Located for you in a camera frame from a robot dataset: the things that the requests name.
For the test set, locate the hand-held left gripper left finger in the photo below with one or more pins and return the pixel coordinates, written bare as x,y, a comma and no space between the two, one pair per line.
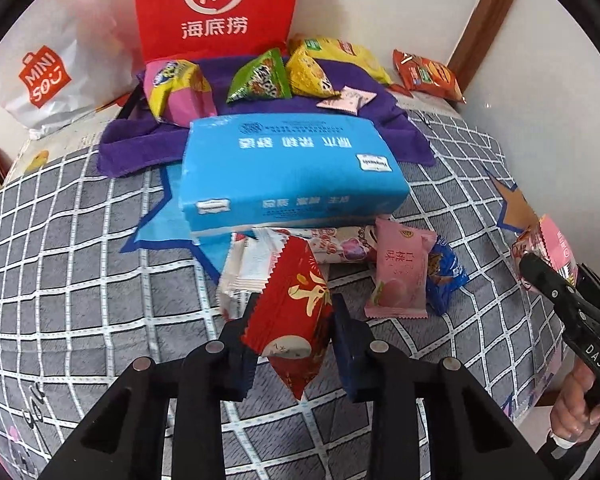
240,370

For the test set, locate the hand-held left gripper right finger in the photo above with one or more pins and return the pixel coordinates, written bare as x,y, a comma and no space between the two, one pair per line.
352,360

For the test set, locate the pink peach snack packet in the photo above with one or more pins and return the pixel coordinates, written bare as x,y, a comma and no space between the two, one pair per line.
397,270
347,100
555,245

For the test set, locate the red snack packet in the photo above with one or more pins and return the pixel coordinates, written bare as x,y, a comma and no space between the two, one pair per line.
290,305

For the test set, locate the white striped snack packet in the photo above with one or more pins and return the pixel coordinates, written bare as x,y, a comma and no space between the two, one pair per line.
240,275

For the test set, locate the blue candy packet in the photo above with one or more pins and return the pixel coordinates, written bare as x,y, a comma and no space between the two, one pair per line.
445,280

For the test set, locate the long white pink snack packet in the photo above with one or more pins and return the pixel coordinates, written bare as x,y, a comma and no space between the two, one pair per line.
345,247

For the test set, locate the pink and yellow snack bag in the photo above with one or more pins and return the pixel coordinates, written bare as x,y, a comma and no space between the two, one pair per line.
180,90

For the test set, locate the small yellow snack packet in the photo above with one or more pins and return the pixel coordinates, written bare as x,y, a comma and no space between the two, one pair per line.
307,75

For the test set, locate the green snack packet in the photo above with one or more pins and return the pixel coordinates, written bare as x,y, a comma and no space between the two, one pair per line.
260,80

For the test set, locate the person's right forearm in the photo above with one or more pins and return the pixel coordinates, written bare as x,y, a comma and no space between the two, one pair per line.
555,452

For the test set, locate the person's right hand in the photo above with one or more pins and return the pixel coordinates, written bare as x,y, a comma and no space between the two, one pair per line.
572,410

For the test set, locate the grey checked blanket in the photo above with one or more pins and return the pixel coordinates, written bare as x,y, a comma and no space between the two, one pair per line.
105,285

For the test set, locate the blue tissue pack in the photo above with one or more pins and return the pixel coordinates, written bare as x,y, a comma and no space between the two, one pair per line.
290,175

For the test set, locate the orange-red chip bag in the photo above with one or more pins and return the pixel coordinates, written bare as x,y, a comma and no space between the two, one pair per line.
430,77

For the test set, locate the purple cloth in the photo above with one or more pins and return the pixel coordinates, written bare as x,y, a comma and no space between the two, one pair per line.
135,140

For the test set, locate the large yellow chip bag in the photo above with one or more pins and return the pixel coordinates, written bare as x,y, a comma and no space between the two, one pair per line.
350,55

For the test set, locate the white plastic shopping bag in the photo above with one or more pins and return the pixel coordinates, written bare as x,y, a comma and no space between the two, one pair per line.
90,35

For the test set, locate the red paper bag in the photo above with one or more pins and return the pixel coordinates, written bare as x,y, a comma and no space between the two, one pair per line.
155,10

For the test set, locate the brown wooden door frame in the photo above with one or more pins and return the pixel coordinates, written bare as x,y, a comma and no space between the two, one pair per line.
485,10

